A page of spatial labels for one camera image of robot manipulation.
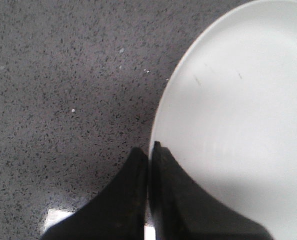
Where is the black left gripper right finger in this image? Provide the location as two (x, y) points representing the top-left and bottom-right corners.
(149, 141), (272, 240)

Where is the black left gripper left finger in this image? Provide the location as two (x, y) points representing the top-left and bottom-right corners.
(42, 148), (149, 240)

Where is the white round plate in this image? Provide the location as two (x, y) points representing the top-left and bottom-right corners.
(150, 0), (297, 240)

